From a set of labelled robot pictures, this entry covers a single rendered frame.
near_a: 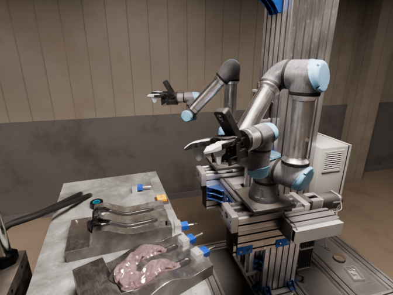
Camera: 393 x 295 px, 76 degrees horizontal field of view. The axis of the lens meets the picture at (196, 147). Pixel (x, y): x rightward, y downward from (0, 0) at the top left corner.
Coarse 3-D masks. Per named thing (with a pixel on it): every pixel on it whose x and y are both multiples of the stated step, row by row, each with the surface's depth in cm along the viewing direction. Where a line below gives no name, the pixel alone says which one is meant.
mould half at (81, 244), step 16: (112, 208) 138; (128, 208) 144; (144, 208) 144; (80, 224) 134; (160, 224) 129; (80, 240) 122; (96, 240) 118; (112, 240) 121; (128, 240) 123; (144, 240) 126; (160, 240) 129; (80, 256) 118
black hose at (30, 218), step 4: (36, 212) 133; (40, 212) 134; (44, 212) 136; (28, 216) 129; (32, 216) 130; (36, 216) 132; (40, 216) 134; (16, 220) 125; (20, 220) 126; (24, 220) 127; (28, 220) 128; (8, 224) 122; (12, 224) 123; (16, 224) 124; (8, 228) 122
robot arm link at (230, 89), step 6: (234, 78) 162; (228, 84) 165; (234, 84) 165; (228, 90) 166; (234, 90) 166; (228, 96) 167; (234, 96) 168; (228, 102) 169; (234, 102) 169; (234, 108) 171; (234, 114) 172
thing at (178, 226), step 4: (176, 220) 139; (176, 224) 135; (180, 224) 135; (184, 224) 137; (188, 224) 139; (192, 224) 139; (196, 224) 140; (176, 228) 135; (180, 228) 135; (184, 228) 136; (188, 228) 137; (176, 232) 135; (180, 232) 136
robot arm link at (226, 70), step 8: (224, 64) 153; (232, 64) 151; (224, 72) 151; (232, 72) 151; (216, 80) 154; (224, 80) 152; (208, 88) 156; (216, 88) 155; (200, 96) 159; (208, 96) 157; (192, 104) 161; (200, 104) 160; (184, 112) 162; (192, 112) 162; (184, 120) 163
